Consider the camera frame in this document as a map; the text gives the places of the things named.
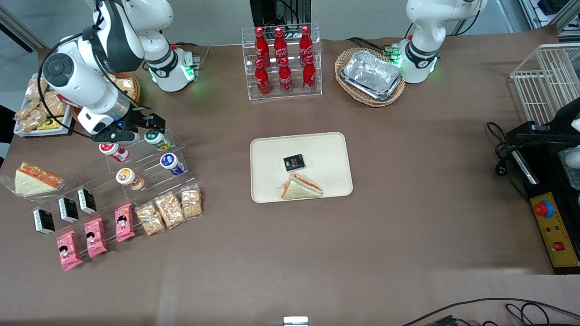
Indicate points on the black yellow control box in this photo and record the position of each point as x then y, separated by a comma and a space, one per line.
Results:
548, 181

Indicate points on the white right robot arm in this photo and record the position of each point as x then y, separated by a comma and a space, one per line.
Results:
81, 86

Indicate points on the beige plastic tray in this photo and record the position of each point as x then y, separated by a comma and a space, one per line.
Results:
326, 154

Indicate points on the triangle sandwich without wrapper tail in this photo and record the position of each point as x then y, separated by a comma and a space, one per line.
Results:
299, 188

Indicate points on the oval light wicker basket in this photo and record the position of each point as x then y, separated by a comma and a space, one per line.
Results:
346, 83

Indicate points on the round brown wicker basket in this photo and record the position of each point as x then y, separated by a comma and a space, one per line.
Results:
135, 93

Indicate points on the small black box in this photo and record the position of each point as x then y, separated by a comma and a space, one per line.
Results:
69, 209
87, 201
44, 221

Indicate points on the triangle sandwich in clear wrapper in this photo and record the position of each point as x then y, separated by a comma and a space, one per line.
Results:
31, 183

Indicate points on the green lid gum bottle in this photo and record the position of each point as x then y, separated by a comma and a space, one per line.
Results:
156, 139

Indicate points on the small black snack packet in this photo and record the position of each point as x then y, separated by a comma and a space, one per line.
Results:
294, 162

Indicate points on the red lid gum bottle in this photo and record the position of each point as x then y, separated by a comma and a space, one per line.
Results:
113, 151

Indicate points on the black equipment stand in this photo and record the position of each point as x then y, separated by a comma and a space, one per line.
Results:
267, 11

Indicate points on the grey diagonal frame bar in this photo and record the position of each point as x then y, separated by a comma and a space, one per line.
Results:
18, 28

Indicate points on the blue lid gum bottle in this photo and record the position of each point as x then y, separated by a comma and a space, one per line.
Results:
170, 162

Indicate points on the clear bag of nut brittle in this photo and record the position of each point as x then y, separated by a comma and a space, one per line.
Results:
26, 111
191, 202
31, 122
126, 88
150, 219
170, 210
54, 106
32, 90

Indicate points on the orange lid gum bottle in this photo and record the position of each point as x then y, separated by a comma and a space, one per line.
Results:
127, 177

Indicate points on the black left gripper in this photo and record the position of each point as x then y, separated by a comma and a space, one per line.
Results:
566, 118

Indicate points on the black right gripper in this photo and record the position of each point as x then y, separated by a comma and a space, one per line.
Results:
137, 119

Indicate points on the pink snack pack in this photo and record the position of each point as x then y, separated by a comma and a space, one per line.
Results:
95, 237
69, 250
124, 222

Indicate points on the clear acrylic bottle rack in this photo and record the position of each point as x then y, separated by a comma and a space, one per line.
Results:
317, 86

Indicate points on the small silver white device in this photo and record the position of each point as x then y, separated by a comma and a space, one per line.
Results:
295, 321

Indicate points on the metal shelf frame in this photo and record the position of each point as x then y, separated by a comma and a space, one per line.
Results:
548, 11

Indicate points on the clear acrylic stepped stand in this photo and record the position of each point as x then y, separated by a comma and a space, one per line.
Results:
145, 156

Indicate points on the silver foil tray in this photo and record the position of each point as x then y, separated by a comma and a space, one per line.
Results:
371, 74

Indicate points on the red cola bottle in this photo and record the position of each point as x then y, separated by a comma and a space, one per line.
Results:
280, 44
309, 77
285, 79
260, 45
306, 43
262, 81

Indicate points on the white rectangular plastic bin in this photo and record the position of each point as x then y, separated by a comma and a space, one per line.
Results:
18, 129

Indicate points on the yellow snack packet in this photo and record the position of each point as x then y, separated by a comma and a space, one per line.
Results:
52, 123

